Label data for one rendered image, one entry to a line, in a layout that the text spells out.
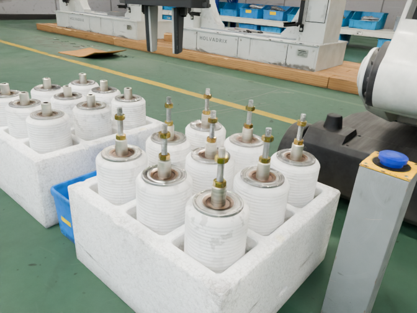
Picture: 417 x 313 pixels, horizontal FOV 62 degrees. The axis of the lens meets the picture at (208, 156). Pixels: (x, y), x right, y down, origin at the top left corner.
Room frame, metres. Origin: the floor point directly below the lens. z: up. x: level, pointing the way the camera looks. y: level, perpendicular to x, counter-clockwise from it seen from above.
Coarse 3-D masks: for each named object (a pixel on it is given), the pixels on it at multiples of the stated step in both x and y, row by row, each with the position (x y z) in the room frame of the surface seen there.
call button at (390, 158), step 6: (384, 150) 0.49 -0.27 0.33; (390, 150) 0.49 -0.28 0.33; (378, 156) 0.48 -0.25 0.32; (384, 156) 0.47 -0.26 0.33; (390, 156) 0.47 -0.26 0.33; (396, 156) 0.47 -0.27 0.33; (402, 156) 0.47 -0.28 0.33; (384, 162) 0.47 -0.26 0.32; (390, 162) 0.46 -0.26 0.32; (396, 162) 0.46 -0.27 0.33; (402, 162) 0.46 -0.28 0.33
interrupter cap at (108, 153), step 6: (102, 150) 0.59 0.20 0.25; (108, 150) 0.59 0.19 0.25; (114, 150) 0.60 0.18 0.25; (132, 150) 0.60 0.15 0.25; (138, 150) 0.60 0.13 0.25; (102, 156) 0.56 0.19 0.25; (108, 156) 0.57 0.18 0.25; (114, 156) 0.57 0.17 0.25; (120, 156) 0.58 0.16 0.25; (126, 156) 0.57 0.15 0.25; (132, 156) 0.57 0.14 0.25; (138, 156) 0.57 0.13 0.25; (120, 162) 0.55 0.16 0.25
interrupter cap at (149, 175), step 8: (152, 168) 0.53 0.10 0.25; (176, 168) 0.54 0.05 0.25; (144, 176) 0.50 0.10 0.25; (152, 176) 0.50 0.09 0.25; (176, 176) 0.51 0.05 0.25; (184, 176) 0.51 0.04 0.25; (152, 184) 0.48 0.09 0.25; (160, 184) 0.48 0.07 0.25; (168, 184) 0.48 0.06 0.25; (176, 184) 0.48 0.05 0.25
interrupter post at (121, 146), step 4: (116, 140) 0.58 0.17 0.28; (120, 140) 0.58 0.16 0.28; (124, 140) 0.58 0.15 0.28; (116, 144) 0.58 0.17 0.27; (120, 144) 0.58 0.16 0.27; (124, 144) 0.58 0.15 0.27; (116, 148) 0.58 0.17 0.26; (120, 148) 0.58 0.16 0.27; (124, 148) 0.58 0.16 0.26; (116, 152) 0.58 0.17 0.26; (120, 152) 0.58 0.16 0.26; (124, 152) 0.58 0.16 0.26
